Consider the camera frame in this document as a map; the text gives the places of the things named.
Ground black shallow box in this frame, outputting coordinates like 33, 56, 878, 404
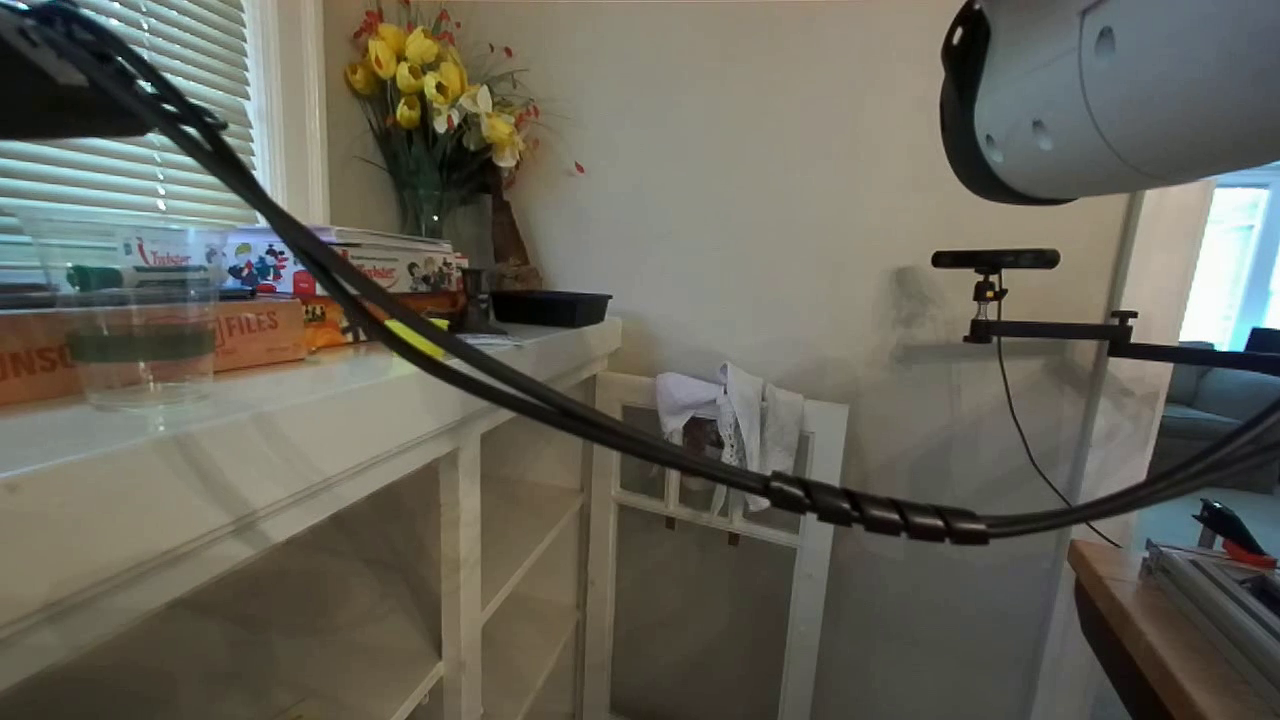
489, 290, 617, 334

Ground orange printed game box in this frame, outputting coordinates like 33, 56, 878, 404
295, 290, 473, 355

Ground white printed game box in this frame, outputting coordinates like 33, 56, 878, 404
217, 229, 468, 305

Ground long orange cardboard box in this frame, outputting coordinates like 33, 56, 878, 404
0, 294, 311, 412

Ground white cloth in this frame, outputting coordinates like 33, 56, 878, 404
648, 359, 812, 519

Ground small dark-filled glass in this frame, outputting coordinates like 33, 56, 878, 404
455, 264, 508, 336

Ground yellow and white flower bouquet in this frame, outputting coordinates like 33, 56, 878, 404
340, 0, 544, 183

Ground white shelf cabinet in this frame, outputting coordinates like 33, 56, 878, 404
0, 318, 627, 720

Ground clear plastic cup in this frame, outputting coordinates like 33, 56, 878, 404
123, 220, 226, 402
33, 218, 151, 404

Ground grey sofa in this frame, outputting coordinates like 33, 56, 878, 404
1148, 324, 1280, 495

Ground brown wooden table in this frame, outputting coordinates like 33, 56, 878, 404
1064, 538, 1280, 720

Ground white window blind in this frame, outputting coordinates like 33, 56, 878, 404
0, 0, 261, 294

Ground red and black tool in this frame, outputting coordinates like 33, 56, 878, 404
1187, 495, 1280, 576

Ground grey metal rails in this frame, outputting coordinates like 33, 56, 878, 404
1141, 538, 1280, 673

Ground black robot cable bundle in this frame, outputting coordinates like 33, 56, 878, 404
0, 0, 1280, 550

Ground black stereo camera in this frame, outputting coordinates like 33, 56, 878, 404
929, 244, 1064, 280

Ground black camera cable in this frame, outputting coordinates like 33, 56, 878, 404
992, 334, 1130, 552

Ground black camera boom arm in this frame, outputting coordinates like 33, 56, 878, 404
961, 271, 1280, 376

